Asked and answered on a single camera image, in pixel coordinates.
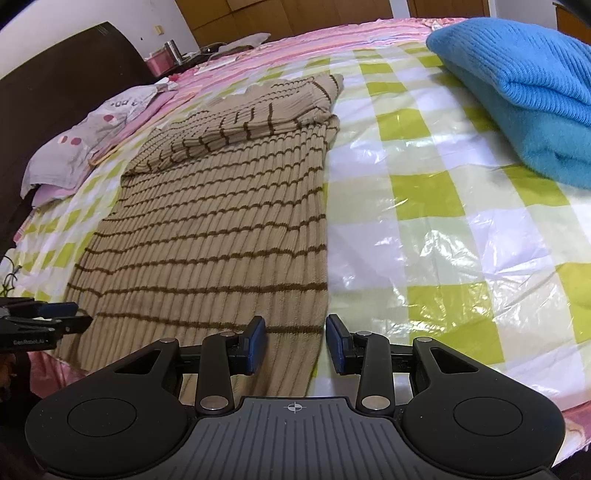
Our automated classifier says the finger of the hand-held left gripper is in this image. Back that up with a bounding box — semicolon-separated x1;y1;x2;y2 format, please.
0;298;80;320
0;316;93;335

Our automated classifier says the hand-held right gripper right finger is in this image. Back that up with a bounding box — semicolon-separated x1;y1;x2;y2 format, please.
325;314;481;414

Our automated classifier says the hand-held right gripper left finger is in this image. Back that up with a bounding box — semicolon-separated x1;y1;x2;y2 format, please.
113;316;267;416

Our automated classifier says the beige brown-striped knit sweater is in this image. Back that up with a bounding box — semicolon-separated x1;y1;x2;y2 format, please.
55;73;345;398

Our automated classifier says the grey pillow with pink dots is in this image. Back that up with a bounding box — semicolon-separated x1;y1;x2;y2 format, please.
21;83;160;199

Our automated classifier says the green checked plastic sheet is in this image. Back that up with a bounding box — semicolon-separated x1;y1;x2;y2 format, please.
14;39;591;411

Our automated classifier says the dark wooden headboard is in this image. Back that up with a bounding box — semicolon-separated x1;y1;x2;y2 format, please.
0;21;155;250

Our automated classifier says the pink box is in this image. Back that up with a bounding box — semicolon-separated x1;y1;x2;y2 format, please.
145;48;178;77

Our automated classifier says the pink striped bedsheet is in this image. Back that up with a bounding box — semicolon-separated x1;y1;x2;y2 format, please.
44;17;591;455

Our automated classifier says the folded grey cloth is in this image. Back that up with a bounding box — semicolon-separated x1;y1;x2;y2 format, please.
222;32;271;49

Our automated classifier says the folded blue knit sweater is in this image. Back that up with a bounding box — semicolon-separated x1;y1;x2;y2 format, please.
426;18;591;190

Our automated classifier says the wooden wardrobe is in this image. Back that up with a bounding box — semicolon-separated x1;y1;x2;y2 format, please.
175;0;393;47

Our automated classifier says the wooden door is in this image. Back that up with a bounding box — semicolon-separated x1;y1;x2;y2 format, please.
406;0;490;20

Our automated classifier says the wooden side cabinet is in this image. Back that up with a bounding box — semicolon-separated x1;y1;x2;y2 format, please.
556;0;591;34

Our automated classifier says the thin dark cable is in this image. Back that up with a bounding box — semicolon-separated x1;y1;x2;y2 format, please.
0;251;23;297

